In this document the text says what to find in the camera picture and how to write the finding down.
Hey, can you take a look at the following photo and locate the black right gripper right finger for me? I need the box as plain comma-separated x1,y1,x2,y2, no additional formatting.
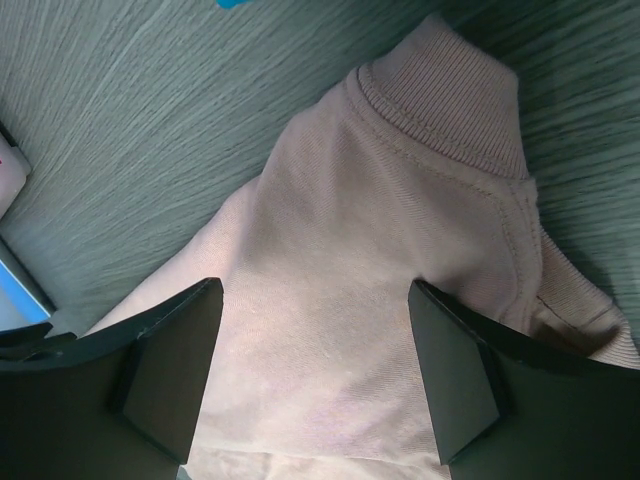
408,281,639,479

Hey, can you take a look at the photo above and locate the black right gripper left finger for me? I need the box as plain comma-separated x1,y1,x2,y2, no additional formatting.
1,278,223,479

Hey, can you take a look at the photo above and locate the pink t-shirt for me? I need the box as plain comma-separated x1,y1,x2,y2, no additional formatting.
101,17,639,479

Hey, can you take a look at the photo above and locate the blue t-shirt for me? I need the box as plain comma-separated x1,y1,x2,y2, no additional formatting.
216,0,250,9

